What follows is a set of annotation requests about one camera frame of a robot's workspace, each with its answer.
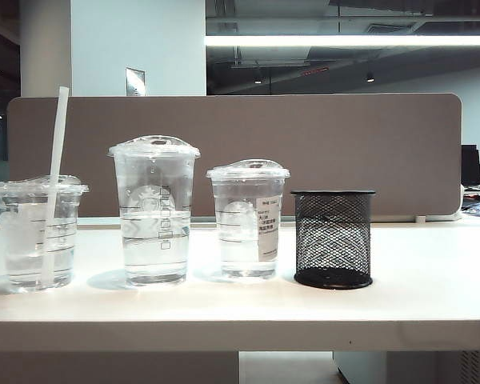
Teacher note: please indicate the black mesh pen holder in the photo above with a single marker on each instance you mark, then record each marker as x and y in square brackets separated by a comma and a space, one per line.
[332, 244]

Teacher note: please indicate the white plastic straw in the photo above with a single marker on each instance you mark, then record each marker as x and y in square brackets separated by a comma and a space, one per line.
[59, 136]

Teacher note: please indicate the medium clear plastic cup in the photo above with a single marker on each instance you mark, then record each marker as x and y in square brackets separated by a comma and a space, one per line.
[244, 224]

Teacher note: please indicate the large clear plastic cup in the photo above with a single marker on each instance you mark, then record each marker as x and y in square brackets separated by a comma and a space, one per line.
[156, 240]

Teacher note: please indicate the small clear plastic cup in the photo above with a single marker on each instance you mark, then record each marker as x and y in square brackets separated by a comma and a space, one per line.
[24, 244]

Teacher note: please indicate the brown desk partition panel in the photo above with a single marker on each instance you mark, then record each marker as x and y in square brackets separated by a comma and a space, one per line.
[304, 132]

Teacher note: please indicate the black ceiling spotlight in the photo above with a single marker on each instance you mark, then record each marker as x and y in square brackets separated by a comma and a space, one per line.
[257, 79]
[369, 77]

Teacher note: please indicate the long ceiling light strip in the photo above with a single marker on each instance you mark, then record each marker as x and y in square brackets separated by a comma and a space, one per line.
[344, 41]

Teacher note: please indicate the black computer monitor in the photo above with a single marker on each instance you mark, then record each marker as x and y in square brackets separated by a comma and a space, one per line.
[470, 164]

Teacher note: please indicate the silver wall sign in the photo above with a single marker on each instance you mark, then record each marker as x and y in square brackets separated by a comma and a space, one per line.
[134, 82]

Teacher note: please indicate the white partition foot bracket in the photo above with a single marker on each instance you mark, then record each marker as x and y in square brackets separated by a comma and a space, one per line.
[420, 218]

